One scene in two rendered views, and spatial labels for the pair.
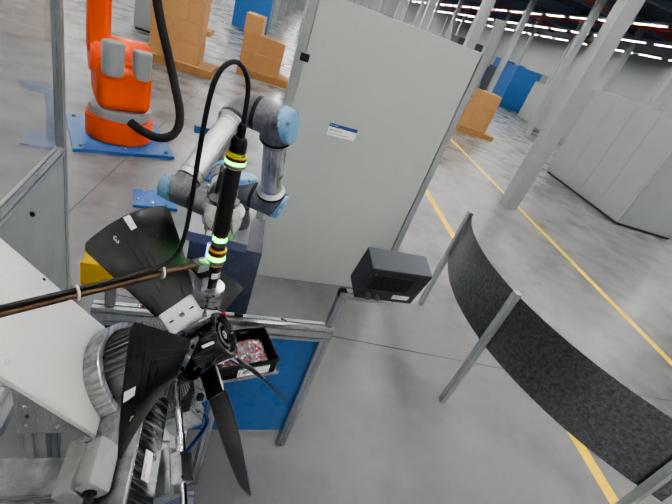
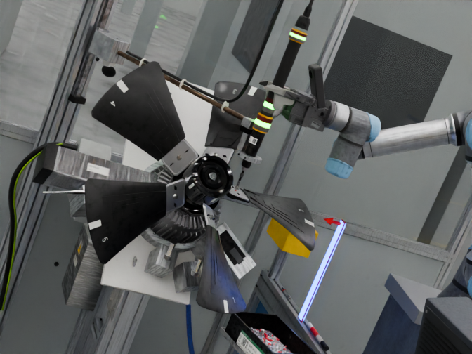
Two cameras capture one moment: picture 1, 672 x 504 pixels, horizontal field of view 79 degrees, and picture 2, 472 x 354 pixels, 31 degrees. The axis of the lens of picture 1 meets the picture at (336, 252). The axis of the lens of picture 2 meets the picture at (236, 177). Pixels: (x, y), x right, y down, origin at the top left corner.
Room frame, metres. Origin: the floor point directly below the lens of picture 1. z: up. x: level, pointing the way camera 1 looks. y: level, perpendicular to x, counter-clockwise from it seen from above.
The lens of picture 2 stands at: (0.80, -1.99, 1.75)
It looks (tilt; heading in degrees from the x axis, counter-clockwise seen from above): 13 degrees down; 91
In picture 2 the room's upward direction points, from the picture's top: 22 degrees clockwise
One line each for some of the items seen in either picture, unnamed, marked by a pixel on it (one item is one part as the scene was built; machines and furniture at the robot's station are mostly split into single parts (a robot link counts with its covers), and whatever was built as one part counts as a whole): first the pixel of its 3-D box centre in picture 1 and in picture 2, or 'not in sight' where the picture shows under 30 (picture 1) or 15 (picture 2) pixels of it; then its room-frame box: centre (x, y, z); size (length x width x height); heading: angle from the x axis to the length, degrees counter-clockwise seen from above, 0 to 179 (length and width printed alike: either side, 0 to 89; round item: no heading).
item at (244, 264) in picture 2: not in sight; (222, 256); (0.82, 0.31, 0.98); 0.20 x 0.16 x 0.20; 113
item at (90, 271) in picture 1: (111, 269); (291, 234); (1.01, 0.68, 1.02); 0.16 x 0.10 x 0.11; 113
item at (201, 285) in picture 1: (209, 274); (252, 140); (0.78, 0.27, 1.33); 0.09 x 0.07 x 0.10; 148
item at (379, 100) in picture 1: (357, 161); not in sight; (2.82, 0.09, 1.10); 1.21 x 0.05 x 2.20; 113
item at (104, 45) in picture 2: not in sight; (107, 46); (0.26, 0.60, 1.38); 0.10 x 0.07 x 0.08; 148
